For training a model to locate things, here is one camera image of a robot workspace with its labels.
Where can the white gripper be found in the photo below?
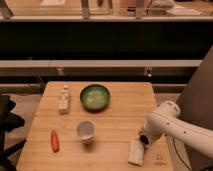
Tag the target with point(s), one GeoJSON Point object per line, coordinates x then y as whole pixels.
{"type": "Point", "coordinates": [148, 134]}

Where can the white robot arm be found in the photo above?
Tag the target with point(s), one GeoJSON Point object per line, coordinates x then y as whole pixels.
{"type": "Point", "coordinates": [164, 120]}

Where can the white rectangular sponge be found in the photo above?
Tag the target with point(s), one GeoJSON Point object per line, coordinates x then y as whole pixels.
{"type": "Point", "coordinates": [136, 153]}

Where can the green bowl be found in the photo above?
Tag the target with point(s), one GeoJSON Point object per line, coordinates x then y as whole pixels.
{"type": "Point", "coordinates": [94, 97]}

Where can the white cup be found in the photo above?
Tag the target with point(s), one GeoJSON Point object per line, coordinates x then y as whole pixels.
{"type": "Point", "coordinates": [85, 131]}

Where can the orange carrot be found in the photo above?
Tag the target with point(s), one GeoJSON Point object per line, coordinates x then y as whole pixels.
{"type": "Point", "coordinates": [54, 141]}

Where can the black chair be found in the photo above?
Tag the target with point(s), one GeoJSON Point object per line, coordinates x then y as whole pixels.
{"type": "Point", "coordinates": [8, 122]}

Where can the grey metal rail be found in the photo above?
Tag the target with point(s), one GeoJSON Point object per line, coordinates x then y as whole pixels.
{"type": "Point", "coordinates": [97, 63]}

